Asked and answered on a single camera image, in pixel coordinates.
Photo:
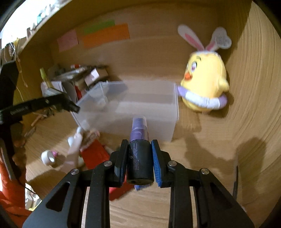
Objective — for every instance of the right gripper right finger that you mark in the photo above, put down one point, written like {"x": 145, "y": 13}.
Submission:
{"x": 215, "y": 206}

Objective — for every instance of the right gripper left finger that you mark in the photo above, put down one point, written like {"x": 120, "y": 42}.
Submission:
{"x": 63, "y": 206}

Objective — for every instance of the white tape roll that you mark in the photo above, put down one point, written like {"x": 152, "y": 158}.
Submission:
{"x": 48, "y": 157}

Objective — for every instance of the purple black cosmetic bottle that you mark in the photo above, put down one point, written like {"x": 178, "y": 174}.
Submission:
{"x": 140, "y": 160}

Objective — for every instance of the blue Max razor box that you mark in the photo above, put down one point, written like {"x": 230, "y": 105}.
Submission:
{"x": 141, "y": 187}

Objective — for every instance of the person's left hand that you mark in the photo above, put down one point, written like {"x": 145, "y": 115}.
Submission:
{"x": 19, "y": 141}

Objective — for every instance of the yellow green spray bottle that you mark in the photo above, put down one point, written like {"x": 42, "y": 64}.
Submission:
{"x": 46, "y": 84}

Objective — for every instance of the stack of books papers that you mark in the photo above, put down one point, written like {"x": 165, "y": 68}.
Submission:
{"x": 76, "y": 77}

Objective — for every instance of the red white marker pen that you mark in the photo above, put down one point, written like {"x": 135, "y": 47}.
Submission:
{"x": 75, "y": 66}

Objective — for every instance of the small white cardboard box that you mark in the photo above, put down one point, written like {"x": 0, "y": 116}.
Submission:
{"x": 95, "y": 76}

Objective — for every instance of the pink sticky note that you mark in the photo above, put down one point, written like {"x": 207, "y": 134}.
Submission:
{"x": 67, "y": 41}

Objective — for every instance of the clear plastic storage bin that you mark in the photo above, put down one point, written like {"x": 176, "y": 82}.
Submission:
{"x": 110, "y": 107}

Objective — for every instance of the green sticky note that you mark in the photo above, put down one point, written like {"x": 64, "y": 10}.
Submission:
{"x": 94, "y": 27}

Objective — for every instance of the yellow chick plush toy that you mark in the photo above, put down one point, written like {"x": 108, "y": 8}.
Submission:
{"x": 204, "y": 84}

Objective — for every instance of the orange sticky note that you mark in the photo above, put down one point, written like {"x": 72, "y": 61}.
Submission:
{"x": 106, "y": 35}

